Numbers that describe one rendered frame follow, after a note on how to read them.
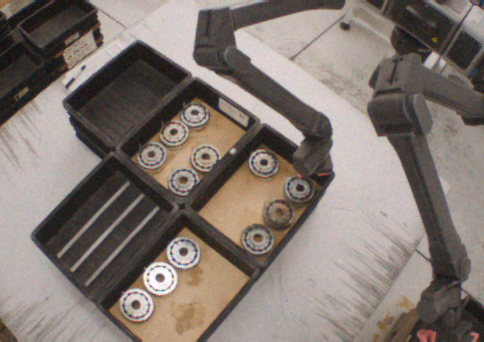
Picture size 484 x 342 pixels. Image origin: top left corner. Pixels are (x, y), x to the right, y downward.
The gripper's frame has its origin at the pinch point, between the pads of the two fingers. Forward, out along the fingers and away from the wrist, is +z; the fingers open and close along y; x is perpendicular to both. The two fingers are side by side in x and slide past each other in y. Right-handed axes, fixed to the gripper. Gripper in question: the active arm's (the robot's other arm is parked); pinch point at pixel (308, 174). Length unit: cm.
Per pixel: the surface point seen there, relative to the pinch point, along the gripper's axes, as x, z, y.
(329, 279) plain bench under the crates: -28.6, 25.9, 7.9
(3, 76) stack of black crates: 105, 55, -141
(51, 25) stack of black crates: 130, 44, -111
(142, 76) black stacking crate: 53, 12, -51
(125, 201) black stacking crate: 2, 12, -58
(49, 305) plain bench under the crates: -30, 24, -90
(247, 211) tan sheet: -5.1, 12.3, -18.7
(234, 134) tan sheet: 23.6, 12.3, -19.1
